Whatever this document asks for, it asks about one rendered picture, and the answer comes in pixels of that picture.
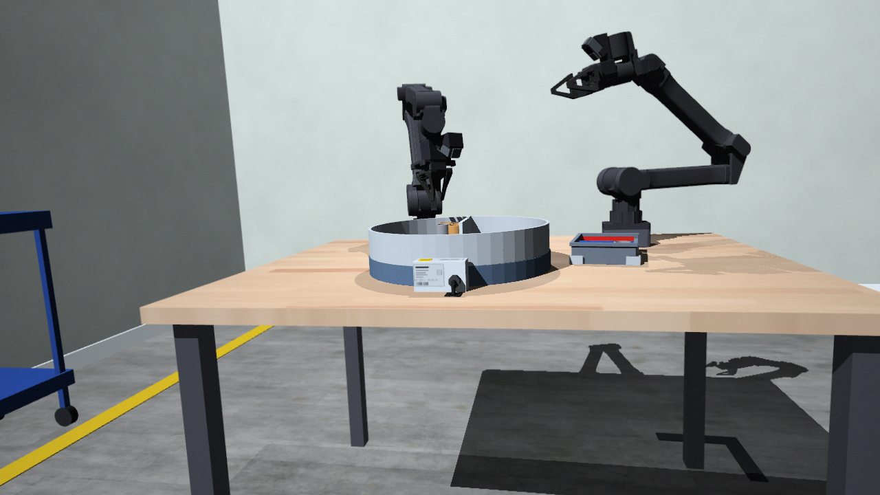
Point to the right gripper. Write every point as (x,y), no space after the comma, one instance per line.
(434,170)

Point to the grey round turntable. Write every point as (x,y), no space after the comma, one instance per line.
(488,250)

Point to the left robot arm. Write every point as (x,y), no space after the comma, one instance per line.
(654,78)

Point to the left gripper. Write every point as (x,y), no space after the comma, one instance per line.
(593,83)

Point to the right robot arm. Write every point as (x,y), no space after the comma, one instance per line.
(425,118)

